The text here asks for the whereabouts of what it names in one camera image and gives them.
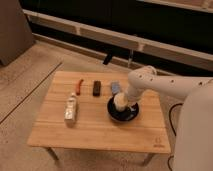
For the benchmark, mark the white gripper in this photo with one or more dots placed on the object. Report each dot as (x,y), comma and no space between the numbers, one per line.
(133,95)

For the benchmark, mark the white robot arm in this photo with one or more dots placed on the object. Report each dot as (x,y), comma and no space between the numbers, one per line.
(194,137)

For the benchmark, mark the dark rectangular bar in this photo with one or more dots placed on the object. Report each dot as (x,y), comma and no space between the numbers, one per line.
(96,88)

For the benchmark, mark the dark ceramic bowl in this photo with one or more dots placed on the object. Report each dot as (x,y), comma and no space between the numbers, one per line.
(128,114)

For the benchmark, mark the blue sponge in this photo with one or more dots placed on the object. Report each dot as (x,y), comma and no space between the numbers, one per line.
(115,87)

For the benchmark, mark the wooden table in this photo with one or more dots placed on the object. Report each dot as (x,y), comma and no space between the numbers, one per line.
(94,129)

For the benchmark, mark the brown cabinet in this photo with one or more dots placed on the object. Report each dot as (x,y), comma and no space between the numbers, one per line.
(15,34)

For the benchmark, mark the cream ceramic cup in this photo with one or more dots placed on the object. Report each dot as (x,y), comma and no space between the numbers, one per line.
(120,101)

